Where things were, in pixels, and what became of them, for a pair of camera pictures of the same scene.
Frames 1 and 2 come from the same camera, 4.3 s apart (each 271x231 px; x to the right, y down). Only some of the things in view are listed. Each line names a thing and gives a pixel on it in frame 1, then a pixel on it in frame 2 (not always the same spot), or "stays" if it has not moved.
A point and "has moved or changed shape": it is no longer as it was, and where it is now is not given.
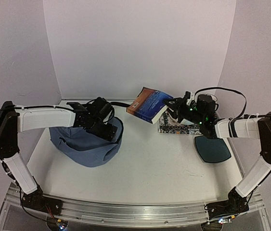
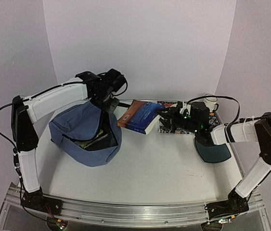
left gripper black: (110, 134) -> (111, 110)
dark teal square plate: (212, 150) stays
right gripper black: (180, 107) -> (171, 117)
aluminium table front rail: (126, 213) stays
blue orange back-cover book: (148, 106) -> (140, 116)
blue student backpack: (75, 146) has moved or changed shape
